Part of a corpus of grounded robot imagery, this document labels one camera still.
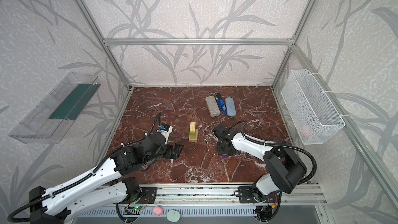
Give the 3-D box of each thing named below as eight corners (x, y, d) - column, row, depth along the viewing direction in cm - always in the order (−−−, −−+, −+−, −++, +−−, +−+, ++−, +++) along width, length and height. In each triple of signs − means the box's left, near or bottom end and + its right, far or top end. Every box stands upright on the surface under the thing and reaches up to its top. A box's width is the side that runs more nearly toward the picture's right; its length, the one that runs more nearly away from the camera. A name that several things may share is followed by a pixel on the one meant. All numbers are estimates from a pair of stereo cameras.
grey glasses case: (210, 118, 105) (210, 115, 102) (205, 100, 115) (205, 96, 113) (220, 116, 106) (220, 113, 103) (213, 98, 116) (214, 95, 114)
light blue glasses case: (226, 116, 105) (226, 114, 103) (225, 100, 115) (225, 97, 113) (235, 116, 105) (236, 114, 103) (233, 100, 115) (234, 97, 113)
